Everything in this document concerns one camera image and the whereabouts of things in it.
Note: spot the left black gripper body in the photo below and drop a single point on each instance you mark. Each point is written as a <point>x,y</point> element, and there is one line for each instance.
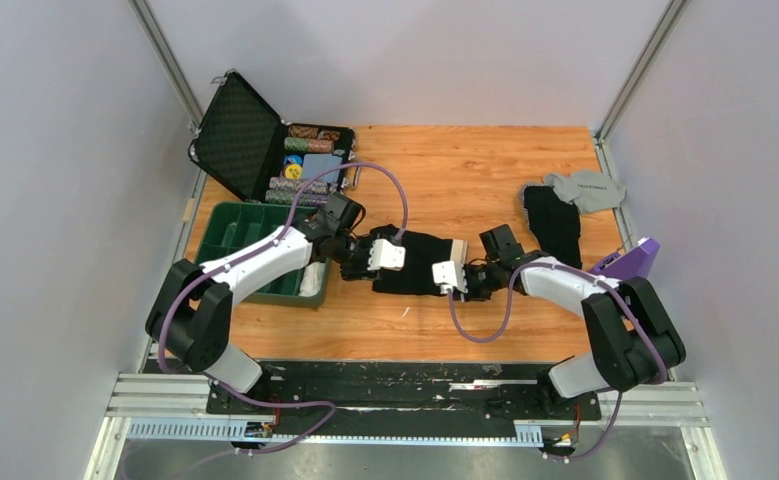
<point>353,254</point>

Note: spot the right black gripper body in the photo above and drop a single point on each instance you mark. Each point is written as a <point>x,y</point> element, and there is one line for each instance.
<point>480,281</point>

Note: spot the black underwear white waistband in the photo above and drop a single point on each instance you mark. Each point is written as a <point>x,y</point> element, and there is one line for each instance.
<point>421,252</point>

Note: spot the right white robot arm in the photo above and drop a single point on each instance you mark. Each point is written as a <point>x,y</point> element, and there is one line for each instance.
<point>632,337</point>

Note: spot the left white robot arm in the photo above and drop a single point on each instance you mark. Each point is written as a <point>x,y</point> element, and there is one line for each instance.
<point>191,315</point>

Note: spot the white object in tray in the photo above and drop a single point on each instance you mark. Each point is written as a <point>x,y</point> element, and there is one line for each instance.
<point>312,281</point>

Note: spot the lower poker chip row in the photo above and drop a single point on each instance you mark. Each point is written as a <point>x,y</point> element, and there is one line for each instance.
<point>285,191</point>

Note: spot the poker chip row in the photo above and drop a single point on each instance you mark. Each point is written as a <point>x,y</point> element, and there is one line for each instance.
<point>308,145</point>
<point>285,191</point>

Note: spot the black garment on table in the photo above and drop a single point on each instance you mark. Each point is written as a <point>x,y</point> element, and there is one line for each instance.
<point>555,224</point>

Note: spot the blue card box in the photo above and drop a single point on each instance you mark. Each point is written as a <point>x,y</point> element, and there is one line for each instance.
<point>318,166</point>

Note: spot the yellow poker chip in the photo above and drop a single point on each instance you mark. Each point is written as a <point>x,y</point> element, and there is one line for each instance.
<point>293,171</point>

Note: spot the upper poker chip row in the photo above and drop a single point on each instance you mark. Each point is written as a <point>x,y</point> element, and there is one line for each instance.
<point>308,145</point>

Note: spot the green compartment tray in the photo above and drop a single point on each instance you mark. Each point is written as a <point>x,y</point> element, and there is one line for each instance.
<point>235,225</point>

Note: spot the grey garment on table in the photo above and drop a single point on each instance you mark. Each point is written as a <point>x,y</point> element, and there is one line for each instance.
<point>589,191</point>

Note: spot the purple plastic object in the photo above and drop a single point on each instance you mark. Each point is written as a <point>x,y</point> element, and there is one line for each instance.
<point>636,262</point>

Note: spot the black poker chip case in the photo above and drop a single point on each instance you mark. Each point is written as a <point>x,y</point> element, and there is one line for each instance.
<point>242,141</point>

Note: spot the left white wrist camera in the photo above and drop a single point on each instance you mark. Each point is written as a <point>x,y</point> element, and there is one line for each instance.
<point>384,255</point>

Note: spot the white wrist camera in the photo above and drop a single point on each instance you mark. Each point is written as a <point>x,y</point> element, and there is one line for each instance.
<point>449,277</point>
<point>384,255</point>

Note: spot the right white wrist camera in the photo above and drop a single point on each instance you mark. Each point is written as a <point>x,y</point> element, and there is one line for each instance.
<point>449,277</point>

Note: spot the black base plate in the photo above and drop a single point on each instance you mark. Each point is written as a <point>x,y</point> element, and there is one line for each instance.
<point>406,399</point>

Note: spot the aluminium frame rails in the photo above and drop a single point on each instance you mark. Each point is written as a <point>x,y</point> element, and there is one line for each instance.
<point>154,405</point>

